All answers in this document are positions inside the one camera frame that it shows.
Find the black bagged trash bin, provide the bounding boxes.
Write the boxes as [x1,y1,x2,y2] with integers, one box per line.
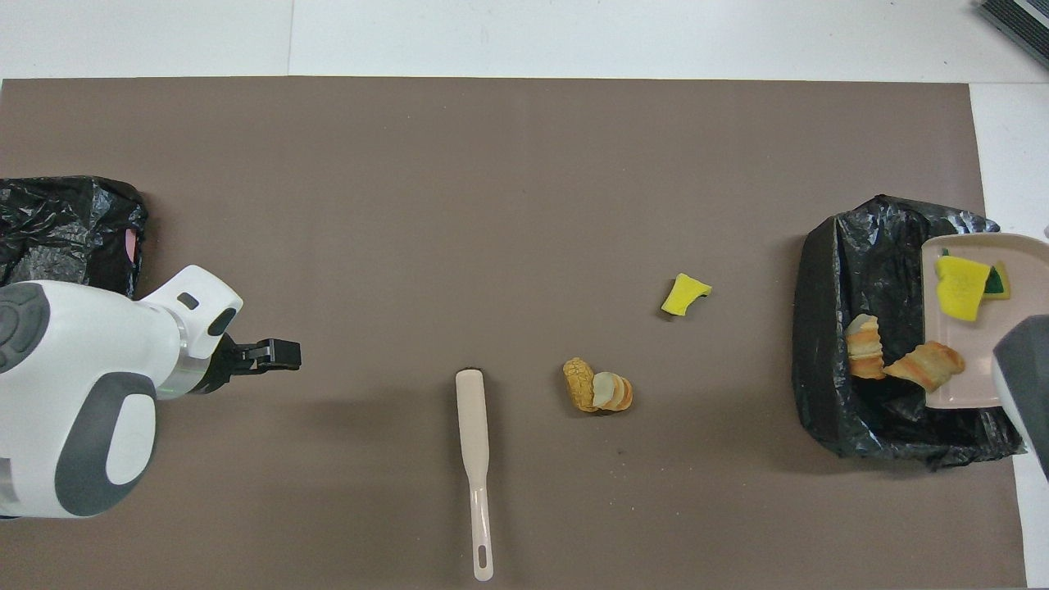
[792,194,1029,471]

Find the orange striped croissant toy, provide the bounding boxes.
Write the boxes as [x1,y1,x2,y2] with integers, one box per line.
[845,314,887,381]

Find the beige plastic dustpan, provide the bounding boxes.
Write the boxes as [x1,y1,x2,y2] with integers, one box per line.
[920,232,1049,411]

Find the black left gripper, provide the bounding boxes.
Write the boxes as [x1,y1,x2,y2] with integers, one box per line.
[197,334,302,396]

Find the pale tan bread chunk toy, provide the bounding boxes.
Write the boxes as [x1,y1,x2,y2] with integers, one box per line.
[883,341,967,393]

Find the brown table mat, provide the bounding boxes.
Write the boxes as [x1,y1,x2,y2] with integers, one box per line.
[0,77,1028,590]

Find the sliced bread loaf toy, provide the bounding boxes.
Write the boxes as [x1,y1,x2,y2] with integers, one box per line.
[592,371,634,412]

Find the beige hand brush black bristles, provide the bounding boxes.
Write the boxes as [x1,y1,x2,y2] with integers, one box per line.
[456,369,495,582]

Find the dark ribbed vent grille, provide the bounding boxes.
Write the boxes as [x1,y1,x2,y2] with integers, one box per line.
[978,0,1049,48]

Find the black bagged bin pink spot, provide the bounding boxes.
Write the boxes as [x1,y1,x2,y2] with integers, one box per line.
[0,175,150,300]

